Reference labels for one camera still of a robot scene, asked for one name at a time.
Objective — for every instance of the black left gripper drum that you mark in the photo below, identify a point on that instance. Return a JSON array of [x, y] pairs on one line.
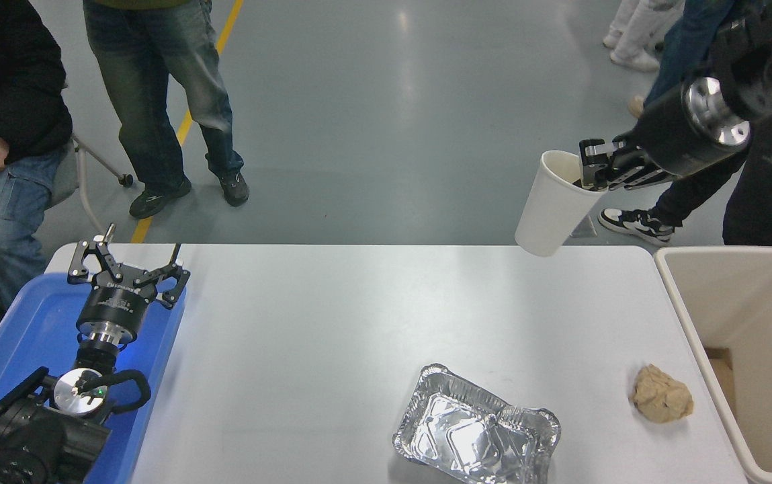
[[115, 310]]

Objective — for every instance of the metal floor plate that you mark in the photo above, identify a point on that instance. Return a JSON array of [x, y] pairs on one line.
[[587, 230]]

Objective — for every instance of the silver foil tray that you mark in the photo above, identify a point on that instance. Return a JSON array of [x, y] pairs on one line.
[[476, 433]]

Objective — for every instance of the seated person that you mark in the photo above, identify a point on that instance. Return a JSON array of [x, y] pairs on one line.
[[9, 81]]

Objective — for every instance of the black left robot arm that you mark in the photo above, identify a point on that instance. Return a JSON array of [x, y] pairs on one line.
[[43, 430]]

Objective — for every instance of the person with white shoes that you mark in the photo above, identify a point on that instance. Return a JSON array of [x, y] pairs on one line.
[[641, 33]]

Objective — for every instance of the blue plastic tray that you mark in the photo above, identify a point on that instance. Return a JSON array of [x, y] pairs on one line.
[[23, 336]]

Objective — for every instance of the person with tan shoes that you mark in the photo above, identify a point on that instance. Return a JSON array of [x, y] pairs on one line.
[[684, 40]]

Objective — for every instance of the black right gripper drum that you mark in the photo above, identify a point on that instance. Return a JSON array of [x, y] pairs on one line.
[[674, 134]]

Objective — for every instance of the large pale bin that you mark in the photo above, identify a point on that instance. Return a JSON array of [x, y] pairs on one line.
[[762, 309]]

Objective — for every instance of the person beside bin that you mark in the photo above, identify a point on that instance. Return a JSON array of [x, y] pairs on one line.
[[762, 195]]

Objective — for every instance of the standing person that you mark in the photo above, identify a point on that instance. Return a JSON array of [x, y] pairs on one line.
[[150, 101]]

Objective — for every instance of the grey chair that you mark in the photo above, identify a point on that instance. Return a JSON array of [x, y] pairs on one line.
[[66, 171]]

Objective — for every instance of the white paper cup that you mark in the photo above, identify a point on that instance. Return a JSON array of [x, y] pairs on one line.
[[550, 212]]

